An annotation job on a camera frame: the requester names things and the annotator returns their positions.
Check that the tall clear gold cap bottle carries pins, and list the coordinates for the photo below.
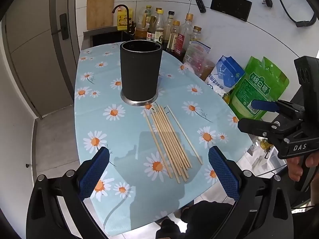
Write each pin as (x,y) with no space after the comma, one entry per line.
(185,33)

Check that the black wall socket panel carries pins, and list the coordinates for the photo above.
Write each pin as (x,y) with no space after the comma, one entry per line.
(230,6)

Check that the person's dark clothing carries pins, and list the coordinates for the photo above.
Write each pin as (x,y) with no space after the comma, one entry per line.
(206,216)

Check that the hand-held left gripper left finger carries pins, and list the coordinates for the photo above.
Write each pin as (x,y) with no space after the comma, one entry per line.
(94,173)

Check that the yellow packet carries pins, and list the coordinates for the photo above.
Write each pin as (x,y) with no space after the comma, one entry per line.
(227,98)

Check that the person's right hand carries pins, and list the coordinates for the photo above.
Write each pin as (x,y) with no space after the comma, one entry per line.
(294,169)

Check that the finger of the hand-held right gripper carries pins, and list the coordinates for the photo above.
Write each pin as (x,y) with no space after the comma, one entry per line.
(259,127)
(264,105)

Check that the black utensil holder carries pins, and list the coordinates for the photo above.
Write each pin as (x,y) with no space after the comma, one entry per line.
(139,74)

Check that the golden oil bottle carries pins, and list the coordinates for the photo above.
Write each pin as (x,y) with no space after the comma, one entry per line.
(142,31)

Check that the wooden cutting board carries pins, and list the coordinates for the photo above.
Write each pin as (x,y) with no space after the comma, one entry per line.
(99,11)

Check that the short gold cap bottle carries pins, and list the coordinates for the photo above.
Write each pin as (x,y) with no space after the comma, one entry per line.
(174,38)

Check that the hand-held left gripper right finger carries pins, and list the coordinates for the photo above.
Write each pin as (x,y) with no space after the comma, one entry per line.
(224,174)

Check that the yellow dish soap bottle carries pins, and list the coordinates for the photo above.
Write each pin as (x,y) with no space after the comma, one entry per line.
(121,17)

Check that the jar with brown contents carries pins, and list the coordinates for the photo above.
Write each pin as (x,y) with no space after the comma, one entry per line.
(208,69)

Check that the black sink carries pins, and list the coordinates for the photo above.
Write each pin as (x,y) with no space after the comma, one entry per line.
(104,37)

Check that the pile of wooden chopsticks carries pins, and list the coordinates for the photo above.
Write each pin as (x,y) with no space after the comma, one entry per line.
(169,139)

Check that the blue and white bag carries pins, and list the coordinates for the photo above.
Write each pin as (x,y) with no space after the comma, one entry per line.
(225,77)

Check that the black faucet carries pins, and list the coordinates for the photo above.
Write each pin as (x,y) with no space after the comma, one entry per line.
(127,12)

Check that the yellow cap vinegar bottle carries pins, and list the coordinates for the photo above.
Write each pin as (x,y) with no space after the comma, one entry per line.
(158,33)

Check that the green bag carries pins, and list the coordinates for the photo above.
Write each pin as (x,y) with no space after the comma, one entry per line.
(256,89)

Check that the blue daisy tablecloth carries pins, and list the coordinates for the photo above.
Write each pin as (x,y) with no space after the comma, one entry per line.
(129,134)

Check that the gold cap glass jar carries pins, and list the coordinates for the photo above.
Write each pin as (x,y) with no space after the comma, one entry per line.
(197,33)

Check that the clear packet with pink print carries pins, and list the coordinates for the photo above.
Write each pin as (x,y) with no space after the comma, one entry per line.
(198,57)

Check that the grey door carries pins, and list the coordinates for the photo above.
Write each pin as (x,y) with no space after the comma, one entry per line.
(37,54)

